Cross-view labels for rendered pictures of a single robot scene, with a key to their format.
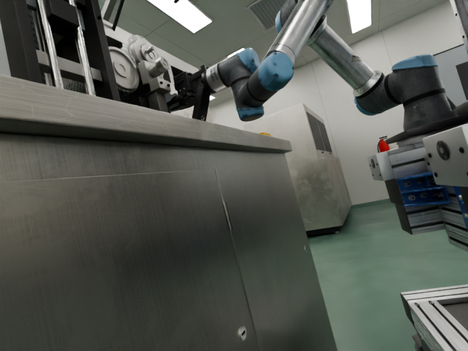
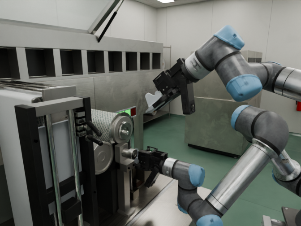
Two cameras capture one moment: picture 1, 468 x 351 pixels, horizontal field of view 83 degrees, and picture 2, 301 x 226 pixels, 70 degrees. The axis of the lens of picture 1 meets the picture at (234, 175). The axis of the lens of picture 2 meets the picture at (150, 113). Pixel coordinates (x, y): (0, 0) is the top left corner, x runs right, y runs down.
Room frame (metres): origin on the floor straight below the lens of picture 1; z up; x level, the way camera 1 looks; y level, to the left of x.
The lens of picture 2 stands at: (-0.01, -0.02, 1.53)
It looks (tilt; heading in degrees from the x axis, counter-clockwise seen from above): 14 degrees down; 6
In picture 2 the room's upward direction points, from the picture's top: straight up
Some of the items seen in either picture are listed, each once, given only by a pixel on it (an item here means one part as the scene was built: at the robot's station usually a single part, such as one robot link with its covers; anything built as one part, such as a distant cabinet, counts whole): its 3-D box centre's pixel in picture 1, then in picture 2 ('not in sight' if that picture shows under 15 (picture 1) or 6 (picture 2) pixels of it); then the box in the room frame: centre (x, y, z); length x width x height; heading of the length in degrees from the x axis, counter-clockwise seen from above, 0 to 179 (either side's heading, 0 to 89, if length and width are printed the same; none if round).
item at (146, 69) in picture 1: (163, 109); (126, 180); (0.77, 0.16, 1.05); 0.06 x 0.05 x 0.31; 62
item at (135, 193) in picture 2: not in sight; (113, 184); (0.93, 0.26, 0.92); 0.28 x 0.04 x 0.04; 62
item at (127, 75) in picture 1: (94, 86); (80, 149); (0.77, 0.34, 1.17); 0.26 x 0.12 x 0.12; 62
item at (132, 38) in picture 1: (146, 58); (121, 129); (0.82, 0.18, 1.25); 0.15 x 0.01 x 0.15; 152
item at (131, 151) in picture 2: (162, 64); (132, 154); (0.75, 0.12, 1.18); 0.04 x 0.02 x 0.04; 152
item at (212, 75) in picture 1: (216, 78); (169, 167); (0.78, -0.02, 1.11); 0.08 x 0.05 x 0.08; 152
